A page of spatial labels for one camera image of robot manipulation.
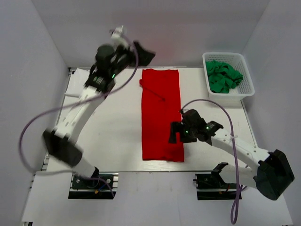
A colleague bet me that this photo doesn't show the red t shirt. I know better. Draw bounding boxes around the red t shirt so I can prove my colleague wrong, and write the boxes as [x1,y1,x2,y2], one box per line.
[139,69,184,162]

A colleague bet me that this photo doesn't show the folded white t shirt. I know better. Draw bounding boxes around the folded white t shirt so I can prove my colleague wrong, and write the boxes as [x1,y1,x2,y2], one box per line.
[65,68,89,97]

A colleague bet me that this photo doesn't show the white plastic basket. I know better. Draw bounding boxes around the white plastic basket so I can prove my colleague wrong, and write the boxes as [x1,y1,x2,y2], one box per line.
[202,52,255,103]

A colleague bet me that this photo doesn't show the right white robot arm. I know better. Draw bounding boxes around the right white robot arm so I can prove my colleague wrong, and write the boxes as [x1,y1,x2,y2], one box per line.
[169,109,294,201]

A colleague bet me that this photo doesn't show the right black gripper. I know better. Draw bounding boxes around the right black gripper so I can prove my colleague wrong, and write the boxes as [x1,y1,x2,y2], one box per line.
[169,121,198,145]

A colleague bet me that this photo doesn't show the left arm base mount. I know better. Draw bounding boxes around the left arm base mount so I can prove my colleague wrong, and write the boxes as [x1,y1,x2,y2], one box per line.
[68,172,119,200]

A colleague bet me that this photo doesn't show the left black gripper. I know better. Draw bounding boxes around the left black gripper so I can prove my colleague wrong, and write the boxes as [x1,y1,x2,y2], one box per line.
[111,43,155,79]

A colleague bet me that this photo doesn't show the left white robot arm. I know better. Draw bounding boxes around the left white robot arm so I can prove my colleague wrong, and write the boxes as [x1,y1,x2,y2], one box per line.
[43,41,156,188]

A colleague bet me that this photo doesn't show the green t shirt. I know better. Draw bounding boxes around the green t shirt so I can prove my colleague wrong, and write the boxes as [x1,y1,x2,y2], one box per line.
[206,60,244,94]

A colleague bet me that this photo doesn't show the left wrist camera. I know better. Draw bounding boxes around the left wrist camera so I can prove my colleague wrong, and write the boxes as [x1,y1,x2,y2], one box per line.
[110,25,128,46]

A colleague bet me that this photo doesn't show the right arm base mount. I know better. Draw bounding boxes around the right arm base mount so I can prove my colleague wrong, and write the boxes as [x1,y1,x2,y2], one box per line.
[193,162,236,201]

